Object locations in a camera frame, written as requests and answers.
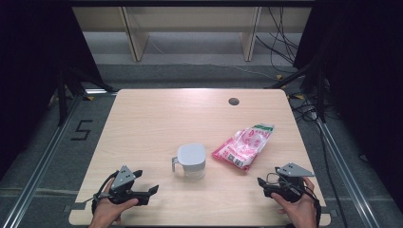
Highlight person's right hand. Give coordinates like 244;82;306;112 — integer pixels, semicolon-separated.
270;177;318;224

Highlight pink and white plastic bag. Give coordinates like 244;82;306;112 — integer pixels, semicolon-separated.
211;123;276;172

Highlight tangled black floor cables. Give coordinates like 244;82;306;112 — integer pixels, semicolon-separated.
290;97;319;124

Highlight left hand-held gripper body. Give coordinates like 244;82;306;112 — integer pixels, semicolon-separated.
107;164;150;205

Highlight grey wrist strap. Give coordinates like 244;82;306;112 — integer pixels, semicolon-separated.
83;194;112;204

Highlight long black floor cable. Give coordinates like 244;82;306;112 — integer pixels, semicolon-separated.
317;123;350;228

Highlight long metal floor rail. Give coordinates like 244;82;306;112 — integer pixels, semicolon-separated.
316;118;380;228
2;94;86;228

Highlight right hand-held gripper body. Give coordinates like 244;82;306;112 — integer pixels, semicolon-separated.
271;161;316;204

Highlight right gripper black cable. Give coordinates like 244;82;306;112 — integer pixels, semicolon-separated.
310;191;323;228

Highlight bundle of black cables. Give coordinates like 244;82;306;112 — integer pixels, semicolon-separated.
255;6;301;74

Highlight thin wires on right gripper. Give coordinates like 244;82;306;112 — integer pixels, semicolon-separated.
265;172;306;195

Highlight clear jar with grey lid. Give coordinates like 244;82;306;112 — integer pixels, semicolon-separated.
171;142;207;181

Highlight black metal stand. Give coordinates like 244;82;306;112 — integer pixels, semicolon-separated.
56;66;116;127
265;59;328;124

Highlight person's left hand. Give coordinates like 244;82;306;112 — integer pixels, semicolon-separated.
92;180;140;223

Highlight black curtain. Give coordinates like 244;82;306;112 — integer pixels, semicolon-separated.
293;0;403;205
0;0;106;180

